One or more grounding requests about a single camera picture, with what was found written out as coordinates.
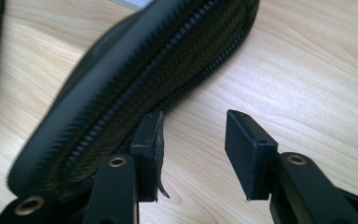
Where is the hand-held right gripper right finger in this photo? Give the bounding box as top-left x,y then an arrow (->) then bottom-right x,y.
224,109 -> 280,202

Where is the black zippered case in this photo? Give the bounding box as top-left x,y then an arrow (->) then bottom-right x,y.
7,0 -> 261,200

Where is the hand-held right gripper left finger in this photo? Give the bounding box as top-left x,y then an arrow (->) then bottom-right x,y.
130,109 -> 171,203

